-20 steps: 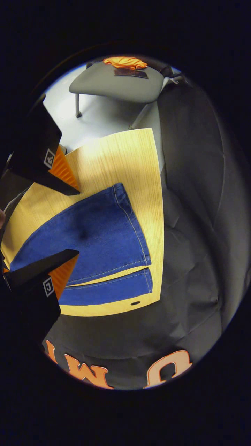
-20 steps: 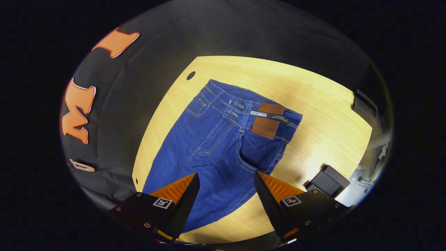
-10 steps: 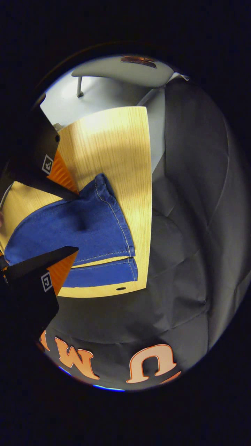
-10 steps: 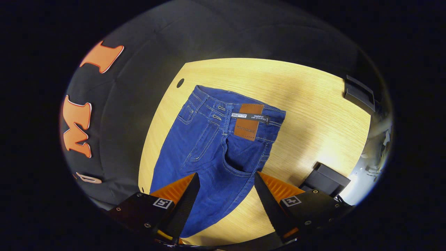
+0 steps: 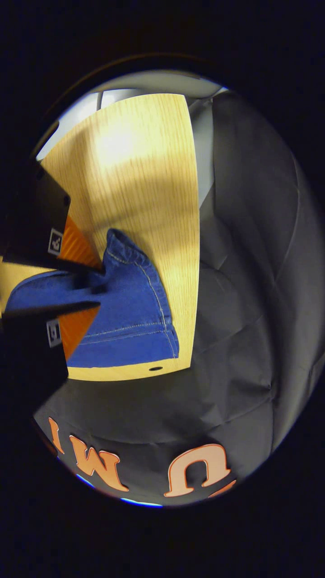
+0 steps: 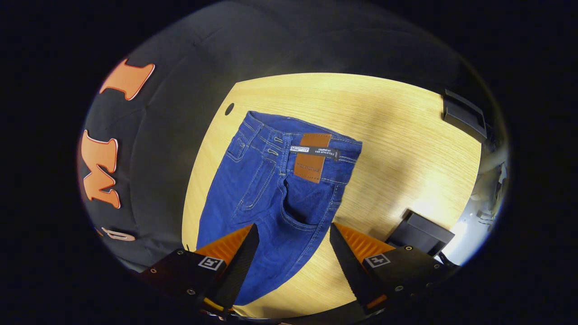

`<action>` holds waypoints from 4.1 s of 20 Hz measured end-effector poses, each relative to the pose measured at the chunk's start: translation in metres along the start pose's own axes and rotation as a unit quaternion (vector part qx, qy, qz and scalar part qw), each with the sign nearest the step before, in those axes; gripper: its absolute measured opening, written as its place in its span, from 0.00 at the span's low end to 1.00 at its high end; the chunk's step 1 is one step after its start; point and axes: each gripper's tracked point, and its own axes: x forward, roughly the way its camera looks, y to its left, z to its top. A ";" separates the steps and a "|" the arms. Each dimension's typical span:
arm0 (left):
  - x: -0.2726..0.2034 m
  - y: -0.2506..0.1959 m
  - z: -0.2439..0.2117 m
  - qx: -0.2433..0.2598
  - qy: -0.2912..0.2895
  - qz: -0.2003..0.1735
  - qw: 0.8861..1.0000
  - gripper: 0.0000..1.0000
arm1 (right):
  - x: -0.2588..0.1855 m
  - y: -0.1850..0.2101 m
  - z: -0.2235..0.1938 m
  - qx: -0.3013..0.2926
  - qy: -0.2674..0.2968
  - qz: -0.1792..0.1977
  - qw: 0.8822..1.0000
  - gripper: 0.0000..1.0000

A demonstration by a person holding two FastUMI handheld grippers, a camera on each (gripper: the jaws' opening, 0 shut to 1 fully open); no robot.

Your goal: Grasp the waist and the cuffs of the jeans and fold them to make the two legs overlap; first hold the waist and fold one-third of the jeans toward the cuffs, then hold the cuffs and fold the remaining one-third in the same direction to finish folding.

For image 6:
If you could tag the blue jeans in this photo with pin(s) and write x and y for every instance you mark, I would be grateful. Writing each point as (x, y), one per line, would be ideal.
(253, 189)

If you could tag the black rectangular box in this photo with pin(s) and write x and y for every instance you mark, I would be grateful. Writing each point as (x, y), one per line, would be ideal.
(422, 232)
(465, 115)

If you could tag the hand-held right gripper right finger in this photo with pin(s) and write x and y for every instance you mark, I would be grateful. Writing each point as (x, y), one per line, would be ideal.
(350, 271)

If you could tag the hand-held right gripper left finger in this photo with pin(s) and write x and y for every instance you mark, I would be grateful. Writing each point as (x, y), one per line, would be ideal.
(239, 271)

